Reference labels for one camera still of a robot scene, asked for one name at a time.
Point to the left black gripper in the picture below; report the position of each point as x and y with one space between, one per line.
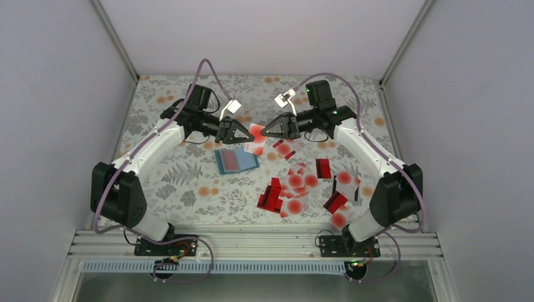
226 129

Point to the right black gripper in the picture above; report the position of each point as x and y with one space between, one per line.
290 126

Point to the teal leather card holder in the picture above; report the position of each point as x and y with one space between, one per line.
245 160

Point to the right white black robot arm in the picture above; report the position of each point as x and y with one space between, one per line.
399 187

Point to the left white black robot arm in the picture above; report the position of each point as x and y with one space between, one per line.
116 188

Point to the dark red striped card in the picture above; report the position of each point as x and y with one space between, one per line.
323 168

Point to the red card with stripe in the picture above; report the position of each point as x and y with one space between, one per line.
270 199

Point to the floral patterned table mat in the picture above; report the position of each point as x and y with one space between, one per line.
186 188

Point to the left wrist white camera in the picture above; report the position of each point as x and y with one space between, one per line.
231 107

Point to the wrist white camera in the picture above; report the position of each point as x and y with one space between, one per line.
285 99
231 107

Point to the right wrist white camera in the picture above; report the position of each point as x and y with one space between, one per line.
285 99

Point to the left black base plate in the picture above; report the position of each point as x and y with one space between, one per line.
177 245

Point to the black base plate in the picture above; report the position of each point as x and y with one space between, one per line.
177 245
338 246

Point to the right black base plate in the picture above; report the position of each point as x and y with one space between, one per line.
338 246

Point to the aluminium rail frame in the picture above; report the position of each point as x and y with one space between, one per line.
258 242

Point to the blue slotted cable duct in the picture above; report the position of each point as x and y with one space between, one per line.
218 267

